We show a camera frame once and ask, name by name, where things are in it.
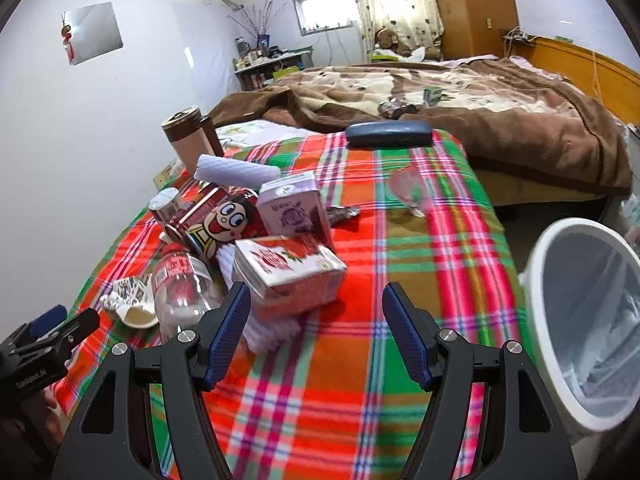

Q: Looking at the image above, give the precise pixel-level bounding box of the clear plastic bottle red label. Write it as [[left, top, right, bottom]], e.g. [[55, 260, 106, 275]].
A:
[[151, 243, 224, 342]]

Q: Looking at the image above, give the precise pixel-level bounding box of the white yogurt cup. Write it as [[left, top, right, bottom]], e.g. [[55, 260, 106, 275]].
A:
[[148, 188, 188, 228]]

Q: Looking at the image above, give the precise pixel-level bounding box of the red cartoon drink can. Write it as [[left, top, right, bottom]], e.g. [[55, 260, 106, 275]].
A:
[[164, 188, 267, 263]]

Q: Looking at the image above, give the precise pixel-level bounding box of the white foam net roll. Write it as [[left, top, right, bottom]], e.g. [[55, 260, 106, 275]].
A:
[[194, 155, 281, 190]]

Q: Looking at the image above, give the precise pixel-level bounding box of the red white drink carton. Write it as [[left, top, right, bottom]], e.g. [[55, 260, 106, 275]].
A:
[[232, 234, 347, 323]]

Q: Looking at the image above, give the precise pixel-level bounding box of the purple milk carton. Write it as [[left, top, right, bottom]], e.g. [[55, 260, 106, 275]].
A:
[[256, 171, 334, 250]]

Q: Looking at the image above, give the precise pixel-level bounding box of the clear plastic cup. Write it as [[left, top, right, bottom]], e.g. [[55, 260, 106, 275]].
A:
[[388, 165, 433, 218]]

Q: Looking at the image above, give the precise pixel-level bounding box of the white round trash bin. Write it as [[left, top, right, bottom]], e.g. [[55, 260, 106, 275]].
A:
[[520, 218, 639, 442]]

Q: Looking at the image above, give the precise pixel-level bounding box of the person's left hand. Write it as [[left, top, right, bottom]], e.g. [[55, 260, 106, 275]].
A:
[[1, 388, 64, 479]]

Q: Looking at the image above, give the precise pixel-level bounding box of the brown beige travel mug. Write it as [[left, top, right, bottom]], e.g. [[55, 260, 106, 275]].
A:
[[160, 105, 224, 176]]

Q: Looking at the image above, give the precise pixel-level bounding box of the white floral bedsheet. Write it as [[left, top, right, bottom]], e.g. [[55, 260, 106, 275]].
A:
[[215, 119, 312, 151]]

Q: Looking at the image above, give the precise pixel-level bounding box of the cluttered shelf desk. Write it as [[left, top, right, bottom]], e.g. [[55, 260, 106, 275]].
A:
[[233, 46, 314, 91]]

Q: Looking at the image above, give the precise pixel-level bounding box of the brown fleece blanket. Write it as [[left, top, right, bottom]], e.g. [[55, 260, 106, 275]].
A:
[[209, 58, 632, 196]]

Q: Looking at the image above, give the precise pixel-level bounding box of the dark blue glasses case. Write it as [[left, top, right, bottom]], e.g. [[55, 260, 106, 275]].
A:
[[345, 120, 433, 150]]

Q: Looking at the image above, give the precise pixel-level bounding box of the vase with branches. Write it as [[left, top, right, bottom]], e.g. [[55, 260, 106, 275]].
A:
[[229, 0, 286, 55]]

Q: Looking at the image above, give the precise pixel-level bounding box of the small green box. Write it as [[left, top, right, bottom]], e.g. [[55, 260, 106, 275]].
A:
[[423, 86, 445, 107]]

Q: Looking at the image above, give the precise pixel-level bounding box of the dark wrapped item on blanket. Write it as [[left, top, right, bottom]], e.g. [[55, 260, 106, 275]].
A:
[[378, 98, 419, 120]]

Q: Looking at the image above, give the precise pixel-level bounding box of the wooden headboard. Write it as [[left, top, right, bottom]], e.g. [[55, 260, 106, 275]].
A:
[[513, 37, 640, 126]]

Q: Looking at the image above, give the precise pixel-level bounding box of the small window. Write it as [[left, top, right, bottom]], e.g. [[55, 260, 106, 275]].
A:
[[292, 0, 359, 36]]

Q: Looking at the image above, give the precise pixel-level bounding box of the teddy bear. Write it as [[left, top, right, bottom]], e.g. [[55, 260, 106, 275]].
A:
[[373, 27, 412, 58]]

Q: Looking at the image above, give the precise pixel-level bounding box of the wooden wardrobe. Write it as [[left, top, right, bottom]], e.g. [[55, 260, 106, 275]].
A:
[[436, 0, 518, 60]]

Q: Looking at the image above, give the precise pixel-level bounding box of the patterned curtain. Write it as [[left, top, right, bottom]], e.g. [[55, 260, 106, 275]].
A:
[[355, 0, 445, 60]]

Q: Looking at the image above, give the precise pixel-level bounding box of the wall calendar poster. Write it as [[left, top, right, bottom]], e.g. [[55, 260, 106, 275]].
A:
[[61, 2, 124, 66]]

